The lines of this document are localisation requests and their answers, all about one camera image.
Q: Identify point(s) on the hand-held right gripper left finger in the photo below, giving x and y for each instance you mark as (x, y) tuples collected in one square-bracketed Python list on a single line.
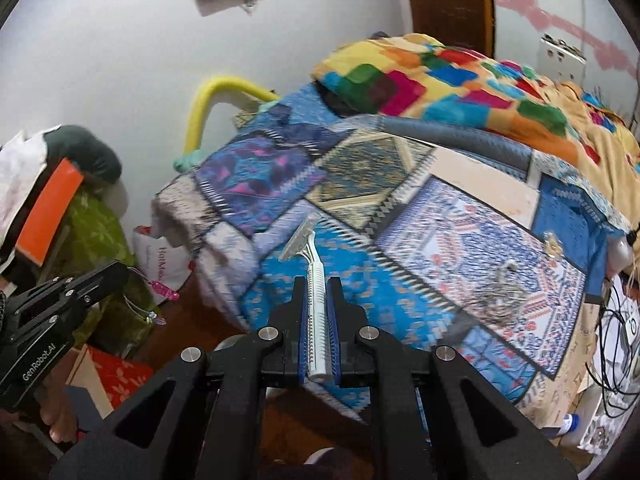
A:
[(300, 330)]

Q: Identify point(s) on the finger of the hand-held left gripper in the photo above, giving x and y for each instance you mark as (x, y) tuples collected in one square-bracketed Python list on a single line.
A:
[(100, 282)]

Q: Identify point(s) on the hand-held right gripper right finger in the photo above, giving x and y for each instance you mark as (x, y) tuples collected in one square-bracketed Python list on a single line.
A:
[(334, 330)]

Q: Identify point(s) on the green floral cloth bag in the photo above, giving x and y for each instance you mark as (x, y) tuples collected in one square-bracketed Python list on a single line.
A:
[(100, 240)]

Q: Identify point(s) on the white disposable razor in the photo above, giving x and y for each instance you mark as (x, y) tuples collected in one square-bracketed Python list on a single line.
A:
[(315, 280)]

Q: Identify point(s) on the person's foot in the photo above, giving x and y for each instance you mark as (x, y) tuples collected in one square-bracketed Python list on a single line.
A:
[(55, 415)]

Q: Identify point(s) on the white shopping bag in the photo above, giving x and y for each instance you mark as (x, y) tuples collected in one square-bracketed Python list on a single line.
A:
[(160, 260)]

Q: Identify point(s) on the pink charm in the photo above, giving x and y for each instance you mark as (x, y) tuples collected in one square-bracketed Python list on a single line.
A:
[(165, 290)]

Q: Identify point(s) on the red floral box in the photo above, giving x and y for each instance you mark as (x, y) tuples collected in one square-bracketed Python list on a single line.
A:
[(117, 375)]

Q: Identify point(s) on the pile of clothes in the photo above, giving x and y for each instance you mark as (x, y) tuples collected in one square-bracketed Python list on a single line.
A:
[(50, 205)]

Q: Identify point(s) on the patchwork printed bedspread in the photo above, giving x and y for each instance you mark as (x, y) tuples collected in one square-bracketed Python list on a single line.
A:
[(425, 260)]

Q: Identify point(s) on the teal cloth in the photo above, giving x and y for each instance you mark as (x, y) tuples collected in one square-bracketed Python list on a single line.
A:
[(187, 161)]

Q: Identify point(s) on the yellow foam tube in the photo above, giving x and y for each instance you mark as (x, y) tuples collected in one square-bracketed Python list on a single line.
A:
[(197, 115)]

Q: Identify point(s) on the colourful block print blanket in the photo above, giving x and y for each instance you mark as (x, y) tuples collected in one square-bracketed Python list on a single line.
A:
[(400, 85)]

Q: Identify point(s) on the white bottle blue cap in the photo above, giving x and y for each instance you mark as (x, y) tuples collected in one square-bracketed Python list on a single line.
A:
[(570, 424)]

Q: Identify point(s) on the white printed carton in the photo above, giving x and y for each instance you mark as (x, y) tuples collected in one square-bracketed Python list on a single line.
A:
[(600, 425)]

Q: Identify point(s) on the brown wooden door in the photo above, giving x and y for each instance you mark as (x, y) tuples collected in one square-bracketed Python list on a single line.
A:
[(445, 5)]

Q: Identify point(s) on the white wall box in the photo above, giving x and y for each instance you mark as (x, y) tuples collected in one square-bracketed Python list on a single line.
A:
[(560, 55)]

